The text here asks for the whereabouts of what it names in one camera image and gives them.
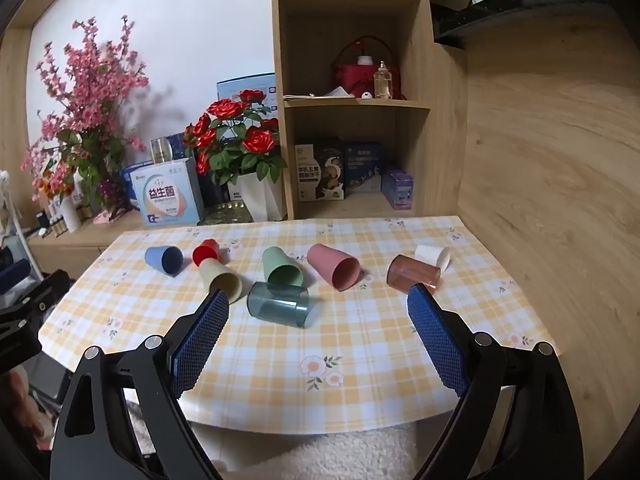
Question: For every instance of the white and blue box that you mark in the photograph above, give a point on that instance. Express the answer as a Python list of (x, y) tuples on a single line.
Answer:
[(167, 195)]

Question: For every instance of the clear drinking glass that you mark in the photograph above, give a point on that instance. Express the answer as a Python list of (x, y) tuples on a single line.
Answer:
[(161, 151)]

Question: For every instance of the dark green patterned tray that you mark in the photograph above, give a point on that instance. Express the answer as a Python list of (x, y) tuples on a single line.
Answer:
[(225, 214)]

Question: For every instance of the black speckled shelf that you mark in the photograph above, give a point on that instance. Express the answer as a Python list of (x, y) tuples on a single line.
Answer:
[(500, 15)]

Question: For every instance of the red cup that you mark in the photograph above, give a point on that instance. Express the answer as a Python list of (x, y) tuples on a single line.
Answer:
[(204, 253)]

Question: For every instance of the pink blossom bouquet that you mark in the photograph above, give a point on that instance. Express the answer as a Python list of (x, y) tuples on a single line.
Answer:
[(90, 90)]

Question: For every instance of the beige and dark snack box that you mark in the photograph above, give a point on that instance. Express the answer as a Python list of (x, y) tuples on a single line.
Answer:
[(320, 172)]

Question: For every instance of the white paper sheets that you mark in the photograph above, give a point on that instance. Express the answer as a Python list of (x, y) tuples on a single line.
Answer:
[(310, 96)]

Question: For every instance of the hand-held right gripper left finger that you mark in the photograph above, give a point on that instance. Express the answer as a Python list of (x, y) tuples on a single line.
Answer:
[(200, 347)]

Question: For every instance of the purple box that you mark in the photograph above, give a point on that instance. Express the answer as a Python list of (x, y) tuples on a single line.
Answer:
[(397, 187)]

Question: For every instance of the white faceted vase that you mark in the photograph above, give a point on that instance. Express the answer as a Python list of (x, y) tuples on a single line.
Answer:
[(260, 197)]

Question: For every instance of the red rose plant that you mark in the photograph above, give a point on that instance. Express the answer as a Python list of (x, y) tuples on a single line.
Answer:
[(240, 145)]

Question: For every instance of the wooden shelf unit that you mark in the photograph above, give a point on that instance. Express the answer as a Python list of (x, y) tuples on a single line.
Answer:
[(425, 160)]

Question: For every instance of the pink cup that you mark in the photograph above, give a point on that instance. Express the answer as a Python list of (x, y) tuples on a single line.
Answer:
[(332, 271)]

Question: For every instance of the white fluffy rug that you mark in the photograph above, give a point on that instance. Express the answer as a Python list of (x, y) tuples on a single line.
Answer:
[(325, 455)]

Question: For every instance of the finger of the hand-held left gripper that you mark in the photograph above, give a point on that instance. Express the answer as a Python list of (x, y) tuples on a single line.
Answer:
[(45, 292), (15, 272)]

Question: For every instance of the tall blue box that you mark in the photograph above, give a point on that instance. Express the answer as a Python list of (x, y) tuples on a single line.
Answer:
[(235, 87)]

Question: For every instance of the row of small dark bottles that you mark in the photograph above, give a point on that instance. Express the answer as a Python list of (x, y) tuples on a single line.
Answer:
[(52, 225)]

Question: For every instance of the clear perfume bottle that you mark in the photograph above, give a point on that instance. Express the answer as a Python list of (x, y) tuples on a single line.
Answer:
[(382, 82)]

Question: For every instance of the low wooden cabinet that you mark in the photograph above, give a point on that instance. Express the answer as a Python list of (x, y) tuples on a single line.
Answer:
[(75, 247)]

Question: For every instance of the teal transparent cup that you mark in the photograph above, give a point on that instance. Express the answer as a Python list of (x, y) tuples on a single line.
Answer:
[(277, 306)]

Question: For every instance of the blue cup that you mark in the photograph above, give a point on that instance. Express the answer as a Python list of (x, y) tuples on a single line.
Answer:
[(163, 260)]

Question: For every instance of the white metal rack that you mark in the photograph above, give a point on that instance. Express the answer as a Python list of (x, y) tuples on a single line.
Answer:
[(17, 220)]

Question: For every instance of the white cup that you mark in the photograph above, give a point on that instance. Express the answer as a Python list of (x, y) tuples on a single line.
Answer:
[(431, 256)]

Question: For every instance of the white plastic bottle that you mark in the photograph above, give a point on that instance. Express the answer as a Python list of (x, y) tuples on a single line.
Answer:
[(70, 215)]

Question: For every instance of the beige cup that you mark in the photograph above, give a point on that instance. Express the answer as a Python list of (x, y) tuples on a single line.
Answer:
[(219, 280)]

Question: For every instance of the yellow checked tablecloth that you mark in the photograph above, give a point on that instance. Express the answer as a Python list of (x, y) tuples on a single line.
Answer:
[(350, 350)]

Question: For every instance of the white capped jar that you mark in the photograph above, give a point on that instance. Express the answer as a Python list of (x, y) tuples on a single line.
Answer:
[(366, 60)]

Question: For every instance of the green cup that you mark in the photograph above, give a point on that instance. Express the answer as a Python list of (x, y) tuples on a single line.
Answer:
[(280, 265)]

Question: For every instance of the dark blue box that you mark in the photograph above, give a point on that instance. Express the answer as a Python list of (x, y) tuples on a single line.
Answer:
[(365, 165)]

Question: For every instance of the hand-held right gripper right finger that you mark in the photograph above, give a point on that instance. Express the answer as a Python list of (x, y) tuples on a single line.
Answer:
[(437, 342)]

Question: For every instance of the person's left hand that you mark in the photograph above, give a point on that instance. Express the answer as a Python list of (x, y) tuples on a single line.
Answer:
[(22, 400)]

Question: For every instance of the brown transparent cup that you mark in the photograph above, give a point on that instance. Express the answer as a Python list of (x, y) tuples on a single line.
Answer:
[(411, 272)]

